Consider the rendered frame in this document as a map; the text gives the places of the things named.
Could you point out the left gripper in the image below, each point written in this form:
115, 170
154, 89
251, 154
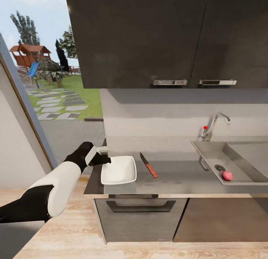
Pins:
102, 159

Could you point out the fixed window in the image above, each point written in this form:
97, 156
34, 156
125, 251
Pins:
38, 55

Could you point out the dishwasher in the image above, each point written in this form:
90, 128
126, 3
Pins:
140, 219

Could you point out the parer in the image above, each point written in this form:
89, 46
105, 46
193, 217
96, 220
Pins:
149, 166

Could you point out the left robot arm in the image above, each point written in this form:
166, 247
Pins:
47, 198

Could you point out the bowl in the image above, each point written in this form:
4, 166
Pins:
121, 170

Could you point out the drop in sink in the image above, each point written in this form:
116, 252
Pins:
246, 160

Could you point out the vidalia onion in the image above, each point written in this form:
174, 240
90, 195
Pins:
227, 175

